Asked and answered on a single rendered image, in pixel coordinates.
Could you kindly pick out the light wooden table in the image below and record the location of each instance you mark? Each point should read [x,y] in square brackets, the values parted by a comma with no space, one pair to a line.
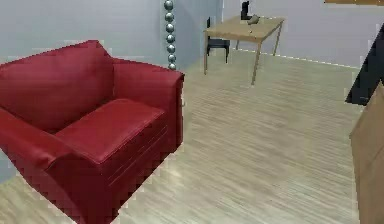
[246,30]

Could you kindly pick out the black object on table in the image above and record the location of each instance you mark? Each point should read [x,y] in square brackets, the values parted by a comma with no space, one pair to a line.
[245,10]

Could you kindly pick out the silver ball floor lamp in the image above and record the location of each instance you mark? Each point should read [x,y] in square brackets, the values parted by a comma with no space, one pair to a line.
[170,38]

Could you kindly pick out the red armchair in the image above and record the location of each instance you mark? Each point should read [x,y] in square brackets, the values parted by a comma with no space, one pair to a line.
[100,133]

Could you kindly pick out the black chair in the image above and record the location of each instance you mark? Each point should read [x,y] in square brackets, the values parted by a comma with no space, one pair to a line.
[217,43]

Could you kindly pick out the brown wooden frame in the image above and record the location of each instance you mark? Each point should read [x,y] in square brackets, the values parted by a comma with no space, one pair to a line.
[355,2]

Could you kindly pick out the grey small object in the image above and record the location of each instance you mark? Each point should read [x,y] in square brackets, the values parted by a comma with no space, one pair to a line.
[253,20]

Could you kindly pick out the black flat panel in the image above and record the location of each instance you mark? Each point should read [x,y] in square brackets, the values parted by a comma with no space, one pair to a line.
[368,76]

